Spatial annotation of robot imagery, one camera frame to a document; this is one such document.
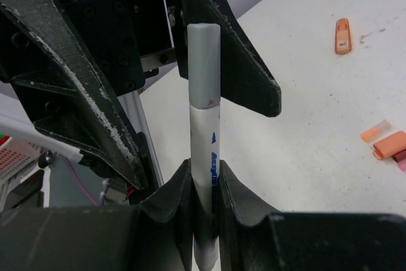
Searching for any grey pen cap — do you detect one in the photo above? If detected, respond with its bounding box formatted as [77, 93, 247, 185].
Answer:
[187, 23, 221, 109]

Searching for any white grey capped pen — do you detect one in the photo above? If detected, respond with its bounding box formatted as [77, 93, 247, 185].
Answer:
[188, 102, 221, 271]

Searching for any clear orange pen cap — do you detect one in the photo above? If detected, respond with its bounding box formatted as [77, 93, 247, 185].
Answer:
[360, 120, 391, 143]

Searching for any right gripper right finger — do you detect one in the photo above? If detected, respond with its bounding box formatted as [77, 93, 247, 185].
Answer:
[218, 161, 405, 270]

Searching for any orange highlighter cap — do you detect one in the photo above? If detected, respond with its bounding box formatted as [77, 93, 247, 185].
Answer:
[373, 131, 406, 160]

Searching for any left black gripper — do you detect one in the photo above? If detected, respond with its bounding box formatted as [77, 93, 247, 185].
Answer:
[1, 0, 187, 189]

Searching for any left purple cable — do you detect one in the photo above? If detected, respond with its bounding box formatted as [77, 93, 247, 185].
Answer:
[62, 155, 105, 207]

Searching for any dark red pen cap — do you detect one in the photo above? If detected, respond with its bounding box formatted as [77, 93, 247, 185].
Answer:
[392, 150, 406, 163]

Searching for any orange capped pen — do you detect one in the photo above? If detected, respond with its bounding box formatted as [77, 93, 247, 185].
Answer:
[334, 18, 352, 55]

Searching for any translucent pink pen cap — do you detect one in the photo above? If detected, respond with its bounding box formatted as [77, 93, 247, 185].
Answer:
[397, 160, 406, 172]

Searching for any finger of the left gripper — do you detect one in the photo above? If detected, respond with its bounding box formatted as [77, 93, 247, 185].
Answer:
[178, 0, 282, 117]

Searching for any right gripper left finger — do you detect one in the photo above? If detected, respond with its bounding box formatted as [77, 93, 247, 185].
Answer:
[1, 160, 193, 270]

